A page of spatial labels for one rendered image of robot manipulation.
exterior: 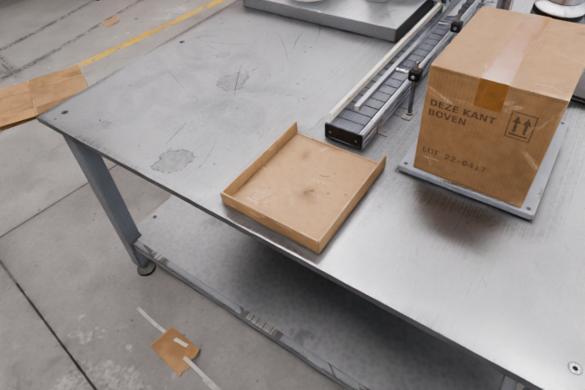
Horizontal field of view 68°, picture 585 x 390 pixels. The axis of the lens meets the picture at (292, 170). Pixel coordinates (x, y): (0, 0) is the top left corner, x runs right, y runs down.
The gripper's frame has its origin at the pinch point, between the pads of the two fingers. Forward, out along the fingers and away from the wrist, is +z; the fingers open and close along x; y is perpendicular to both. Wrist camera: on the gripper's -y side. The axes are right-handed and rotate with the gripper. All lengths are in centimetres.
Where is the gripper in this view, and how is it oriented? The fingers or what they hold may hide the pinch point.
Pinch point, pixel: (448, 3)
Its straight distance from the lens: 162.5
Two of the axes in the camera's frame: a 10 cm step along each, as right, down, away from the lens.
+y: -8.2, -3.6, 4.5
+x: -4.6, 8.8, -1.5
